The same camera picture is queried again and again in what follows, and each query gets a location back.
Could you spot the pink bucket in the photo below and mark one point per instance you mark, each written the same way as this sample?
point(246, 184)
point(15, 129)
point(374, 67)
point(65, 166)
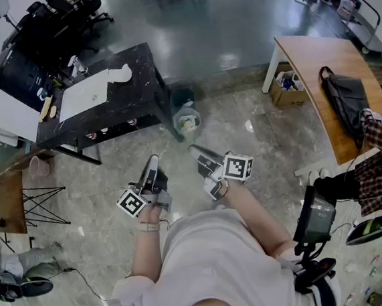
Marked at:
point(38, 167)

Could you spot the black bag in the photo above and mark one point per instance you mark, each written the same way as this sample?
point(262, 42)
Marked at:
point(347, 100)

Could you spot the white slipper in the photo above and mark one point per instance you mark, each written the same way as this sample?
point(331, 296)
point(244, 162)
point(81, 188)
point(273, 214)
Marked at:
point(313, 175)
point(324, 172)

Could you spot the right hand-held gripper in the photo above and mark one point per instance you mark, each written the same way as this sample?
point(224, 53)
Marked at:
point(237, 166)

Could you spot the white cup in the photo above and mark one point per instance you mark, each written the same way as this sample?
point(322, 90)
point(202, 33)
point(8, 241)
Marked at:
point(42, 93)

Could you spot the light green waste bin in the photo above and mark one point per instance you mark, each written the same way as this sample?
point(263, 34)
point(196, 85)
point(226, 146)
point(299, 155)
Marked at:
point(187, 122)

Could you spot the wooden desk with white legs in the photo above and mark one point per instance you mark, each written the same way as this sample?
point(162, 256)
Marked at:
point(330, 68)

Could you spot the white light panel on stand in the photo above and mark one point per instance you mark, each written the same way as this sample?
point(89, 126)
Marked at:
point(2, 6)

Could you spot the small beige oval piece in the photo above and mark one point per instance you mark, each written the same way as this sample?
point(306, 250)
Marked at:
point(53, 112)

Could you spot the dark teal waste bin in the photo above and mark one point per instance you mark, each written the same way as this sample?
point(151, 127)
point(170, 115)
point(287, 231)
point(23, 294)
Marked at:
point(181, 97)

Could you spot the black cabinet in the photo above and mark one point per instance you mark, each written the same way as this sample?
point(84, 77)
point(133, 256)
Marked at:
point(15, 75)

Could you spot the black marble counter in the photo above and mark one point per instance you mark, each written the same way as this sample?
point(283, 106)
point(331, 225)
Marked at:
point(132, 97)

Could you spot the cardboard box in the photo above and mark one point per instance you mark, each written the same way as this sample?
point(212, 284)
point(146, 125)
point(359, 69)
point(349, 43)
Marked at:
point(284, 96)

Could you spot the white power strip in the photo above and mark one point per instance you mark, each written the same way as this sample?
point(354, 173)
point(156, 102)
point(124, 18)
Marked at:
point(300, 1)

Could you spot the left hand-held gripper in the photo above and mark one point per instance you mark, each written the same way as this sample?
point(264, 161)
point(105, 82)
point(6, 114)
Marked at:
point(132, 203)

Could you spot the person's left forearm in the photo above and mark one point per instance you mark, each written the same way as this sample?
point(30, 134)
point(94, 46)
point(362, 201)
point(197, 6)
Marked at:
point(148, 250)

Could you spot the black office chair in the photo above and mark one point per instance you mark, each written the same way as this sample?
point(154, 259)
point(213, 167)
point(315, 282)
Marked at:
point(45, 32)
point(76, 8)

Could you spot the white jug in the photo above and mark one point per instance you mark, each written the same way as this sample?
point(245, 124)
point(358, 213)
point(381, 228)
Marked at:
point(345, 6)

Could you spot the wooden shelf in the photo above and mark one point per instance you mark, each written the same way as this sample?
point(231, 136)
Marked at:
point(9, 200)

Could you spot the black monitor rig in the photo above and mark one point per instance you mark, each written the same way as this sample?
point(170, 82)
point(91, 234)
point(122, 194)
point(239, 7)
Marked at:
point(314, 216)

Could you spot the person's right forearm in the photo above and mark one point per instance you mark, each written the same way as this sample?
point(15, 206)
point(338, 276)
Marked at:
point(261, 216)

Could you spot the beige wrist band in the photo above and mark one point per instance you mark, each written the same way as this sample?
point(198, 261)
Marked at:
point(148, 227)

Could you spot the chrome faucet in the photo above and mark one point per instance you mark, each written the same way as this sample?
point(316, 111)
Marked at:
point(75, 65)

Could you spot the white sink basin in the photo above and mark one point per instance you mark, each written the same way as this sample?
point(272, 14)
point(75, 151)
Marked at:
point(81, 95)

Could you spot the person's white shirt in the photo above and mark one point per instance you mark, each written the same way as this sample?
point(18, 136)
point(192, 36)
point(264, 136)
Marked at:
point(215, 264)

